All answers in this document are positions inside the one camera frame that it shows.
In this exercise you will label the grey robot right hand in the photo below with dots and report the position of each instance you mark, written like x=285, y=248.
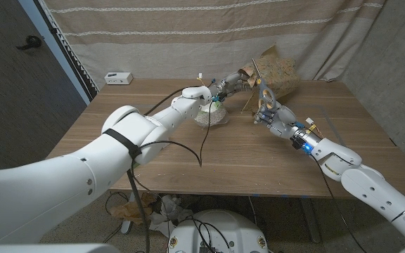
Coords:
x=280, y=121

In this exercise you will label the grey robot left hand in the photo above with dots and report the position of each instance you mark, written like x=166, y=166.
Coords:
x=232, y=84

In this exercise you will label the floral patterned cloth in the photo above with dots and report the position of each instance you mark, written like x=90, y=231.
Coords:
x=276, y=72

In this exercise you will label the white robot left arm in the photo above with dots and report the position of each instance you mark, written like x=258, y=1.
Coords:
x=93, y=175

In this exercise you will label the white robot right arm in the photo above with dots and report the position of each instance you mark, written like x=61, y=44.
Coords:
x=374, y=179

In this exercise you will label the crumpled white paper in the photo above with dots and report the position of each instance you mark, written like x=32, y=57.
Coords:
x=174, y=211

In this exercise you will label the crumpled brown paper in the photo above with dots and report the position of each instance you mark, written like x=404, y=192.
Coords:
x=128, y=211

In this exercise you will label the bag of white candies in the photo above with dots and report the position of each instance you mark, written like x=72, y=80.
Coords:
x=213, y=117

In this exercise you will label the beige striped curtain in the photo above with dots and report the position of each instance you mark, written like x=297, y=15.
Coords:
x=171, y=35

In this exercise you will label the grey table leg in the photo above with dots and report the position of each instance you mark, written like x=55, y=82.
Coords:
x=309, y=218

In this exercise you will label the white power strip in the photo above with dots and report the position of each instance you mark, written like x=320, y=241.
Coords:
x=118, y=78

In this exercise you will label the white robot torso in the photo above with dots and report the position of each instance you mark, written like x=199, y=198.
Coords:
x=220, y=225

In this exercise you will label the white table leg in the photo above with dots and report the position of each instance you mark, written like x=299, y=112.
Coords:
x=128, y=225

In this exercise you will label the dark wooden door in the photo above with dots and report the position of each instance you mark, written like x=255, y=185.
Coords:
x=12, y=105

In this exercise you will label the black curtain frame pole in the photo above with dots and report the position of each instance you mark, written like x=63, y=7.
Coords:
x=69, y=52

